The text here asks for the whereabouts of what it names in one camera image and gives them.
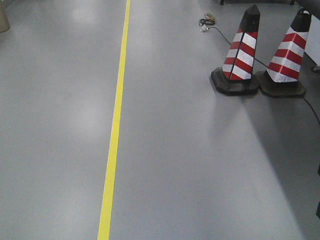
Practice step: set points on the left striped traffic cone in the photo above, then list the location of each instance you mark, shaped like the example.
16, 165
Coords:
235, 76

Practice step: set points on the striped traffic cone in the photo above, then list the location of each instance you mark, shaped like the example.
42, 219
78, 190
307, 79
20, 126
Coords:
235, 76
281, 77

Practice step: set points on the right striped traffic cone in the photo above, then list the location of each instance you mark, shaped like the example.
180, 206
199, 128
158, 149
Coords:
281, 77

